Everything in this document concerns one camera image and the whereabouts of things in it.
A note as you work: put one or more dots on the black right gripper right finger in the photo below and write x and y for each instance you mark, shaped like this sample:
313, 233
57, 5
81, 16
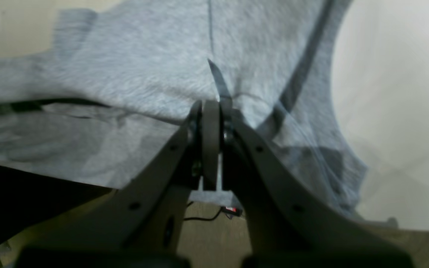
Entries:
289, 227

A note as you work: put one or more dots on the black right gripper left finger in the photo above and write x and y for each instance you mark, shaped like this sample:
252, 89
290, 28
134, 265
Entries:
139, 227

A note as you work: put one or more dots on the grey T-shirt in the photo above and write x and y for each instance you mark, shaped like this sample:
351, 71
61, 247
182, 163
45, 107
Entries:
99, 104

